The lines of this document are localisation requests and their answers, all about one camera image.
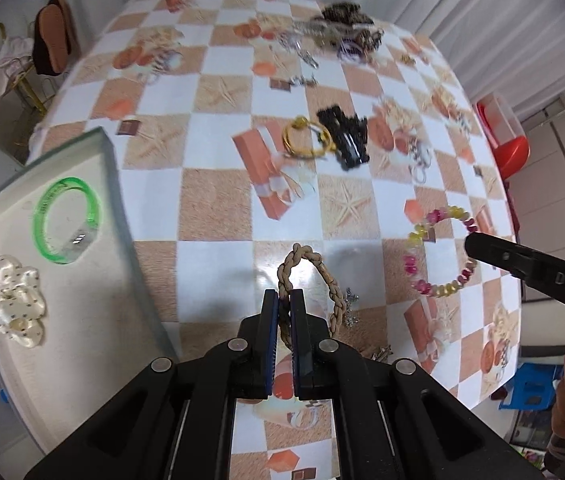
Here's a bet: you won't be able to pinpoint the yellow cord bracelet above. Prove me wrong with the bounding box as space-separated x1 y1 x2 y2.
282 116 335 158

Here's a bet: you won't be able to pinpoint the white dotted scrunchie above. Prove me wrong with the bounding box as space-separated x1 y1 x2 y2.
0 254 46 347

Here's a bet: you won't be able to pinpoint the white rectangular tray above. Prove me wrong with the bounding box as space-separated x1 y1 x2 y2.
0 126 179 456

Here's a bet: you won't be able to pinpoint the black beaded hair clip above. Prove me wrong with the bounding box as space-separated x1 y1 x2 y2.
316 106 363 171

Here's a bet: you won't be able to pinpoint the purple round hair tie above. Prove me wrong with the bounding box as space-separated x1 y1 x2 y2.
337 40 364 64

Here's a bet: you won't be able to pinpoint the red plastic stool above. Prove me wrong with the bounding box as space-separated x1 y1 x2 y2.
476 91 531 179

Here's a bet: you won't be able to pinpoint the silver chain keyring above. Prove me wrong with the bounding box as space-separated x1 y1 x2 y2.
273 25 321 69

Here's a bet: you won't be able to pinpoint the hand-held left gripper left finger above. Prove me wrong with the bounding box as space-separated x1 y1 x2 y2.
25 289 279 480

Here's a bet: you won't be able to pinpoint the blue plastic stool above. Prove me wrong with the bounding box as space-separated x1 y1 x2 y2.
499 361 564 412

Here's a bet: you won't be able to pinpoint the green translucent bangle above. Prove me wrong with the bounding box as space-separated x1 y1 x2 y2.
31 176 102 265

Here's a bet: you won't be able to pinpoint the pink and yellow beaded bracelet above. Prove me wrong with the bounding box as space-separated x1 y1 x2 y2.
402 205 479 298

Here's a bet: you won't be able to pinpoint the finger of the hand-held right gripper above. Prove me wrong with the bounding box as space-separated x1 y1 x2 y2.
463 231 565 322

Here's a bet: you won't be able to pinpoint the beige braided bracelet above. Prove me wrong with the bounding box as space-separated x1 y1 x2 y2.
277 242 349 348

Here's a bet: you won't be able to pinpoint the gold metal rack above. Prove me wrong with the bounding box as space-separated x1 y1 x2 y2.
0 21 66 116

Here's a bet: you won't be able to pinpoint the orange checkered tablecloth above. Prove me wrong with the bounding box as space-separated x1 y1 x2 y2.
25 0 524 480

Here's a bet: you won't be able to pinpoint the brown slippers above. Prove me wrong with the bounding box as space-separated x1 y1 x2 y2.
31 0 81 77

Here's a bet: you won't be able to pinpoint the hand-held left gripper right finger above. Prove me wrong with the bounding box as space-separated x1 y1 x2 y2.
289 289 547 480

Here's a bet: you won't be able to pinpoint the white curtain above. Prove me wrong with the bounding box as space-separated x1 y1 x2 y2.
312 0 565 126

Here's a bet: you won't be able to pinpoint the black bow hair clip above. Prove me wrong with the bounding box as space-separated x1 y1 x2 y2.
342 114 370 163

